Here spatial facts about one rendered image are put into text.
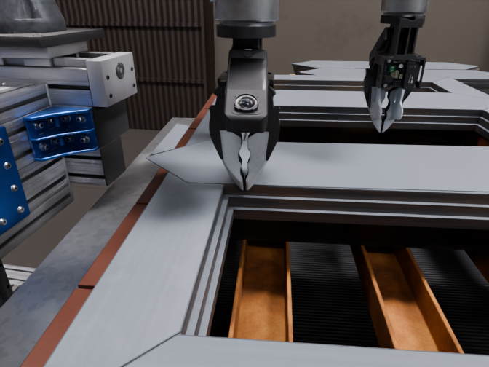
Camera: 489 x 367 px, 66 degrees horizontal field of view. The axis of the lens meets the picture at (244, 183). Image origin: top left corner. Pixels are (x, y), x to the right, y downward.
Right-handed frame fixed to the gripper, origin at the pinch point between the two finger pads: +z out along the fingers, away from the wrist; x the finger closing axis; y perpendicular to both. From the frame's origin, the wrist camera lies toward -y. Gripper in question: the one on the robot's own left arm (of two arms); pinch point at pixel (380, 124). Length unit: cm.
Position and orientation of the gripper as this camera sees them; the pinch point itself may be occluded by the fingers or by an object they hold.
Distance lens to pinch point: 80.2
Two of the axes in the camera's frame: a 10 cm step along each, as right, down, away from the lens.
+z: 0.0, 9.0, 4.4
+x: 10.0, 0.4, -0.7
